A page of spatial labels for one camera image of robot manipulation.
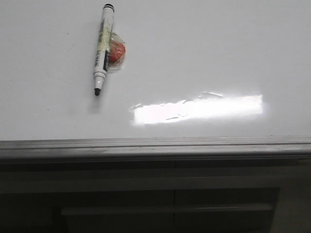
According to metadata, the white whiteboard marker pen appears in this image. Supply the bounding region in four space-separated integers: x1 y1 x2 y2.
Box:
93 3 115 96

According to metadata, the red round magnet taped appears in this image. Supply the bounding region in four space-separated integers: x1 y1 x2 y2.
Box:
108 33 126 72

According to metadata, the white whiteboard with metal frame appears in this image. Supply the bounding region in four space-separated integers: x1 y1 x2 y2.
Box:
0 0 311 160

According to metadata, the grey cabinet with handle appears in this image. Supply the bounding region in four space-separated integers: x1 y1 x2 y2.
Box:
0 159 311 233

